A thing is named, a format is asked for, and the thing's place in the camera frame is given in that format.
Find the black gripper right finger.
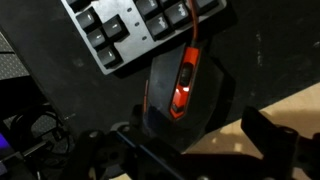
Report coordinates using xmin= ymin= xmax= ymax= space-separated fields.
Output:
xmin=240 ymin=105 xmax=299 ymax=168

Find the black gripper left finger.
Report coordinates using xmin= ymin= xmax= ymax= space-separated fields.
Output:
xmin=129 ymin=103 xmax=152 ymax=135

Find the black red gaming mouse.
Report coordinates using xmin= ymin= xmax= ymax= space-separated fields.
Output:
xmin=142 ymin=41 xmax=236 ymax=153

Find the black desk mat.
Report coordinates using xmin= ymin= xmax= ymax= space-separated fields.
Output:
xmin=0 ymin=0 xmax=320 ymax=141

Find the black mechanical keyboard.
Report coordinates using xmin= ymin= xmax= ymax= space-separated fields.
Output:
xmin=60 ymin=0 xmax=229 ymax=76

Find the red mouse cable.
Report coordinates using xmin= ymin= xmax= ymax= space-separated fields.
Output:
xmin=187 ymin=0 xmax=201 ymax=48

